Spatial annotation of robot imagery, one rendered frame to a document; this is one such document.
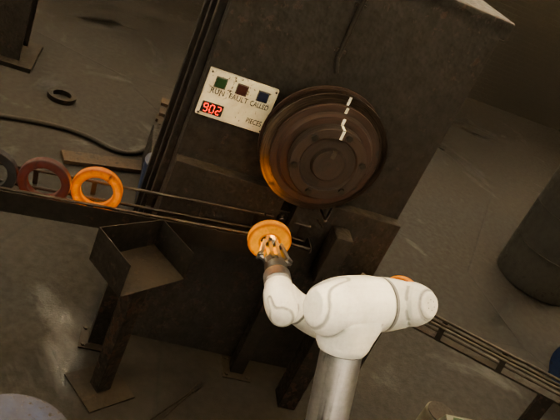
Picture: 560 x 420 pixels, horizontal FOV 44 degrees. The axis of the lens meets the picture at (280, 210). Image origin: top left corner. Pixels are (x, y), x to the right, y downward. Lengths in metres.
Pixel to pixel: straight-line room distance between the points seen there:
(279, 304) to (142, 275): 0.55
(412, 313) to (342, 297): 0.19
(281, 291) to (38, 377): 1.10
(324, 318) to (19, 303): 1.81
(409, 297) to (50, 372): 1.62
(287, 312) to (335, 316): 0.57
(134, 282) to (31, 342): 0.70
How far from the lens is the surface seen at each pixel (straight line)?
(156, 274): 2.42
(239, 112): 2.53
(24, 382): 2.78
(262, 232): 2.37
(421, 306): 1.62
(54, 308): 3.09
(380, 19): 2.51
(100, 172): 2.53
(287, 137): 2.40
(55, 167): 2.54
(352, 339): 1.56
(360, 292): 1.54
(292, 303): 2.09
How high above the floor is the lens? 2.02
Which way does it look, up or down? 27 degrees down
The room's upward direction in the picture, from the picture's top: 25 degrees clockwise
